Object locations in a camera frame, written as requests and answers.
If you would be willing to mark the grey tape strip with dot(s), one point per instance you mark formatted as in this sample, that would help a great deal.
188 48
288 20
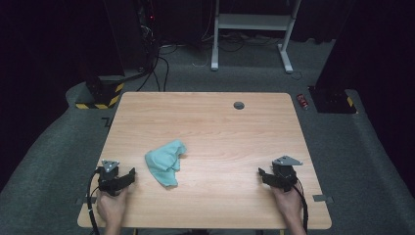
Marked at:
323 198
81 200

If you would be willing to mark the teal cloth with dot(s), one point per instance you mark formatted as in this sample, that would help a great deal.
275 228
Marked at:
164 161

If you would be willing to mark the dark equipment with red light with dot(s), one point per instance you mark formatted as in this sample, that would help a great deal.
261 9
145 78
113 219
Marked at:
148 32

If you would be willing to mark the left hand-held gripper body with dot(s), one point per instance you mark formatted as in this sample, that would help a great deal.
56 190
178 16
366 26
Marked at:
109 179

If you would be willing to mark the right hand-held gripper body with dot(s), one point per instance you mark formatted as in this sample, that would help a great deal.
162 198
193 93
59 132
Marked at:
285 176

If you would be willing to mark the black base with yellow corner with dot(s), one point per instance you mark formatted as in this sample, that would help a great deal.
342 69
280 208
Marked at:
332 101

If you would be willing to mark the grey table grommet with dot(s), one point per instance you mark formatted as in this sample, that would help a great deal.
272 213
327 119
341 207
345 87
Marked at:
239 105

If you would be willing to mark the person's right hand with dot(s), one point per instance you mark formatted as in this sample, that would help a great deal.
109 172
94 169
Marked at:
288 204

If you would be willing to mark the white metal stand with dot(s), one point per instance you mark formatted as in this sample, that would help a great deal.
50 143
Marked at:
253 22

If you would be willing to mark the person's left hand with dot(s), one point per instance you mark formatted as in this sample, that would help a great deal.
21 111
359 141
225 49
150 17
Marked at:
112 209

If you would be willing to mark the small red object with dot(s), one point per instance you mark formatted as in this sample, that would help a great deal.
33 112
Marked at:
302 101

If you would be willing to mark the black yellow striped base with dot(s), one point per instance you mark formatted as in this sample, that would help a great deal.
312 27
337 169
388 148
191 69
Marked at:
104 94

